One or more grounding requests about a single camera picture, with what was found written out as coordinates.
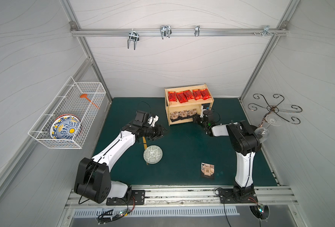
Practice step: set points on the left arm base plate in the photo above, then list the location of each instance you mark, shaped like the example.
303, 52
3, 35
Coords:
132, 197

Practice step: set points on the clear wine glass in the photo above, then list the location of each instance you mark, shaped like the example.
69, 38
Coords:
262, 131

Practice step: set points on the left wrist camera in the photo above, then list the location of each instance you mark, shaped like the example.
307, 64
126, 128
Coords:
145, 119

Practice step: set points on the floral tea bag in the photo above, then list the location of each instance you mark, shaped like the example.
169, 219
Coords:
174, 116
207, 171
183, 115
191, 113

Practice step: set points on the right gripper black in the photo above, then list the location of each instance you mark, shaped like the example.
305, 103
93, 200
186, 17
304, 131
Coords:
201, 119

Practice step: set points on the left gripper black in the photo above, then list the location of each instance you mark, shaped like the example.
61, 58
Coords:
156, 131

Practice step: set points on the small metal hook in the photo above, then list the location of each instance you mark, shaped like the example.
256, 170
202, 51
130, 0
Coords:
197, 31

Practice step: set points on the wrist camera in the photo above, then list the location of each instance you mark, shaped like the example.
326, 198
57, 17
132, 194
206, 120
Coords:
202, 111
145, 119

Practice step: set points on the green patterned round bowl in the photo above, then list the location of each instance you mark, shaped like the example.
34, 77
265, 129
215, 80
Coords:
153, 154

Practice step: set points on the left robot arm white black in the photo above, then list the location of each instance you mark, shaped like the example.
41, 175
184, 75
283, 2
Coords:
93, 180

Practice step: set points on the white wire basket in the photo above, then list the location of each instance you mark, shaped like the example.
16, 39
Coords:
68, 101

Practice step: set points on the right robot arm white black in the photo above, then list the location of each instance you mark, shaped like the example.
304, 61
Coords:
245, 143

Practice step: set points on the metal hook right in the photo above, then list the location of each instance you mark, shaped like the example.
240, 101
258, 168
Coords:
266, 32

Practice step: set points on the white vented cable duct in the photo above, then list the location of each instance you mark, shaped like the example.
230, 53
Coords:
160, 212

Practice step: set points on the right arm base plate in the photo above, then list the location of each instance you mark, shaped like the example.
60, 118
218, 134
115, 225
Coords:
236, 195

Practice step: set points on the wooden two-tier shelf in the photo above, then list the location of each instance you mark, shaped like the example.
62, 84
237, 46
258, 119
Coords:
199, 105

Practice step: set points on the metal double hook middle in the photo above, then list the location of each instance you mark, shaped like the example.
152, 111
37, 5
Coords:
165, 31

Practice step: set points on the metal double hook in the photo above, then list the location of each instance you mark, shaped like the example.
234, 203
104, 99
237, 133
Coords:
165, 31
133, 37

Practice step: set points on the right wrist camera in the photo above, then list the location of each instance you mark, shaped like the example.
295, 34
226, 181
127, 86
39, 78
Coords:
202, 111

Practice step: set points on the red tea bag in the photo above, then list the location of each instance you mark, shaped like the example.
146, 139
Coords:
205, 94
189, 95
172, 96
181, 97
197, 94

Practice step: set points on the black metal glass rack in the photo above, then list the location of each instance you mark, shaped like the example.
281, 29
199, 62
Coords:
274, 109

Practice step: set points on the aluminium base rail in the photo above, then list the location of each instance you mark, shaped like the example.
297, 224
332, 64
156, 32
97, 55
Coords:
211, 195

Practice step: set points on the aluminium crossbar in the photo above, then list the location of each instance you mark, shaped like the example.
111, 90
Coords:
176, 32

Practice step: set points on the blue yellow patterned plate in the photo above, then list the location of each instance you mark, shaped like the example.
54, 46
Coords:
65, 127

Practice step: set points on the metal double hook left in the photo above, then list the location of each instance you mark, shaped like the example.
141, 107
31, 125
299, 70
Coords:
133, 37

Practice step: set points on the orange spatula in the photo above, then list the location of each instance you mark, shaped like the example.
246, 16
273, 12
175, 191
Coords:
86, 97

